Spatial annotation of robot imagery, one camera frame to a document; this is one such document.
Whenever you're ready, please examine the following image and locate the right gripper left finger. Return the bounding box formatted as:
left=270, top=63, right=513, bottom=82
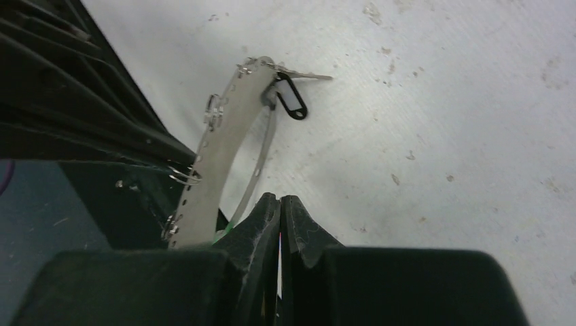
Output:
left=12, top=193, right=280, bottom=325

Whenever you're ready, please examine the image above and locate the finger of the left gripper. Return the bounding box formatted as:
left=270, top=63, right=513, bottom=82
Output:
left=1, top=1, right=196, bottom=173

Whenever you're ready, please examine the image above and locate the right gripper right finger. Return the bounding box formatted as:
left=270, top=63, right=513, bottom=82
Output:
left=281, top=196, right=528, bottom=325

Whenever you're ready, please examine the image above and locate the green tagged key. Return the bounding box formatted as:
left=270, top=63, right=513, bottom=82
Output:
left=213, top=220, right=235, bottom=244

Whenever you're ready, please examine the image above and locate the metal key holder ring plate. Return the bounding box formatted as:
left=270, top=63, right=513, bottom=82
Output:
left=162, top=56, right=277, bottom=249

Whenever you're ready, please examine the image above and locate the black tagged key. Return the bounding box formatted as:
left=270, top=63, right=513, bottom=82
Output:
left=266, top=63, right=333, bottom=120

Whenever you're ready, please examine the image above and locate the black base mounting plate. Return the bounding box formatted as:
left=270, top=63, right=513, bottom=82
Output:
left=60, top=162, right=183, bottom=250

